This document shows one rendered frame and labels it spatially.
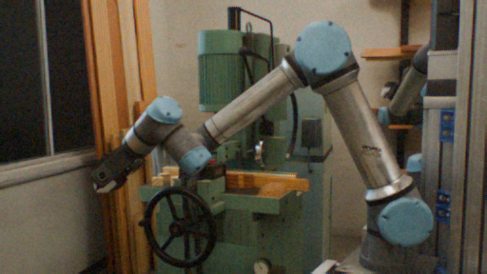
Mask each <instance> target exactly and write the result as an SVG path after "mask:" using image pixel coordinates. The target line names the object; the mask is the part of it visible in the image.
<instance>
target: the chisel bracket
mask: <svg viewBox="0 0 487 274"><path fill-rule="evenodd" d="M238 145H239V141H228V142H225V143H224V144H222V145H221V146H220V147H218V148H217V149H215V151H217V152H218V154H212V155H211V157H212V158H211V160H215V161H220V164H224V161H229V160H232V159H234V158H239V151H235V147H238Z"/></svg>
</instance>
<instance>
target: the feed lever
mask: <svg viewBox="0 0 487 274"><path fill-rule="evenodd" d="M239 55H240V56H242V57H243V61H244V63H245V69H246V71H247V73H248V76H249V81H250V83H251V86H252V87H253V86H254V85H255V83H254V80H253V78H252V72H251V70H250V68H249V63H248V61H247V59H246V55H247V49H246V48H245V47H240V48H239ZM261 117H262V119H263V120H262V121H261V122H260V123H259V134H261V135H265V136H269V137H273V133H274V124H273V122H272V121H266V120H265V117H264V114H263V115H262V116H261Z"/></svg>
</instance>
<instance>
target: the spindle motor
mask: <svg viewBox="0 0 487 274"><path fill-rule="evenodd" d="M242 46H243V35H242V33H241V32H239V31H237V30H232V29H209V30H202V31H200V32H198V85H199V110H200V111H202V112H219V111H220V110H222V109H223V108H225V107H226V106H227V105H228V104H230V103H232V101H233V100H235V99H236V98H238V97H239V96H241V95H242V94H243V57H242V56H240V55H239V48H240V47H242Z"/></svg>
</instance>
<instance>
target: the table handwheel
mask: <svg viewBox="0 0 487 274"><path fill-rule="evenodd" d="M174 194H177V195H185V196H186V197H187V198H188V199H191V200H192V201H193V202H195V203H196V204H197V205H198V206H199V207H200V208H201V209H202V212H203V213H204V215H202V214H199V222H200V223H201V222H202V221H204V220H205V219H206V220H207V223H208V233H206V232H201V231H198V230H196V229H191V227H192V226H193V221H192V220H193V219H192V216H193V215H191V216H189V217H188V218H186V219H184V218H179V219H178V214H177V212H176V210H175V208H174V204H173V202H172V200H171V198H170V195H174ZM164 197H166V199H167V203H168V205H169V207H170V212H171V215H172V217H173V219H174V221H172V222H171V223H170V224H169V226H168V229H169V232H170V236H169V237H168V239H167V241H166V242H165V243H164V245H163V246H162V247H160V246H159V245H158V243H157V241H156V239H155V238H154V233H153V231H152V226H151V222H150V223H149V224H147V225H144V231H145V234H146V240H147V242H148V243H149V245H150V247H151V249H153V251H154V253H155V254H156V255H157V256H158V257H159V258H160V259H161V260H163V261H164V262H165V263H168V264H170V265H171V266H176V267H180V268H190V267H193V266H198V265H199V264H201V263H203V262H204V261H205V260H207V259H208V256H210V255H211V252H212V250H213V249H214V247H215V243H216V239H217V226H216V223H215V217H214V215H213V213H212V211H211V208H210V207H209V205H208V203H207V202H205V199H203V198H202V196H201V195H198V193H196V192H195V191H192V190H191V189H189V188H185V187H182V186H169V187H167V188H163V189H161V190H160V191H157V193H156V194H154V195H153V197H152V198H151V199H150V201H149V202H148V203H147V205H146V210H145V213H144V219H147V218H150V219H151V218H152V213H153V211H154V207H155V206H156V205H157V203H158V202H160V201H161V199H163V198H164ZM187 232H188V233H191V234H194V235H197V236H202V237H204V238H206V239H208V241H207V244H206V246H205V249H204V250H203V252H202V253H201V254H200V255H199V256H197V257H195V258H194V259H191V260H178V259H175V258H174V257H172V256H169V255H168V254H167V253H165V249H167V247H168V245H169V244H170V242H171V241H172V240H173V239H174V237H176V238H178V237H181V236H184V235H185V234H186V233H187Z"/></svg>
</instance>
